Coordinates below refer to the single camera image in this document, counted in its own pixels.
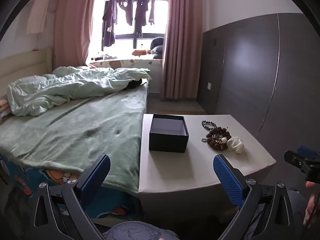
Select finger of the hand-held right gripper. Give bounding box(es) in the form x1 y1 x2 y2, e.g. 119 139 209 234
284 150 312 171
297 145 320 161

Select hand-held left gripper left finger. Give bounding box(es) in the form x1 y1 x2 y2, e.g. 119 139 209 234
31 154 111 240

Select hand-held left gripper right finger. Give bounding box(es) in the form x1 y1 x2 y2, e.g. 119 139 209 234
213 154 296 240

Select brown bead bracelet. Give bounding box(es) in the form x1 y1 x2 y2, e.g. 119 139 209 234
208 126 230 141
206 138 228 152

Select dark grey bead bracelet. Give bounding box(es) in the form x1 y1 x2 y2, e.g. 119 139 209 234
201 120 217 131

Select black jewelry box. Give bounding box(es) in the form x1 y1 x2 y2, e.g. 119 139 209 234
149 114 189 153

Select person's right hand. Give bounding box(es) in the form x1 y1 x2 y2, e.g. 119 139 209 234
303 181 320 228

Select cartoon printed bed base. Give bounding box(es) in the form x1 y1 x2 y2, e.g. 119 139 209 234
0 152 143 222

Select green bed sheet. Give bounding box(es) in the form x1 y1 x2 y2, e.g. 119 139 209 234
0 82 150 193

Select person's left leg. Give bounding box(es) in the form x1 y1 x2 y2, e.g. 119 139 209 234
102 221 180 240

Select brown cardboard sheet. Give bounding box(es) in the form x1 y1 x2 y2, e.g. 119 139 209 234
156 109 203 115

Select light green quilt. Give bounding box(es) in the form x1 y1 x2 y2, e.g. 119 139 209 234
7 66 152 117

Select pink printed pillow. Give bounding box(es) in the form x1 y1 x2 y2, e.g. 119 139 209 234
0 98 11 125

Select printed window sill cushion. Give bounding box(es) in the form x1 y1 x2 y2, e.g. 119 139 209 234
88 58 163 70

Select white cloth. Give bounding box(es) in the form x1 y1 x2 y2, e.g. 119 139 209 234
94 53 117 61

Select pink curtain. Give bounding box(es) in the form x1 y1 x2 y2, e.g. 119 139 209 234
160 0 205 100
53 0 100 68

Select dark bag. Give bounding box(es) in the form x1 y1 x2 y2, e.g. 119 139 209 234
150 37 165 59

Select dark purple hanging robe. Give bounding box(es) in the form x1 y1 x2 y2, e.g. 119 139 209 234
102 0 118 47

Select dark hanging top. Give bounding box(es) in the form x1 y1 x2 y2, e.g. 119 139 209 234
118 0 133 26

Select dark hanging dress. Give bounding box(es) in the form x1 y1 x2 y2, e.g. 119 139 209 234
134 0 150 35

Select white hanging garment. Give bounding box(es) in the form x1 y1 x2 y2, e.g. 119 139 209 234
26 0 48 35

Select dark hanging narrow garment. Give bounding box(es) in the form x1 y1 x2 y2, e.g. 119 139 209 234
148 0 156 26

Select black window frame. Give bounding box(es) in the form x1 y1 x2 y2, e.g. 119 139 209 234
114 32 167 49

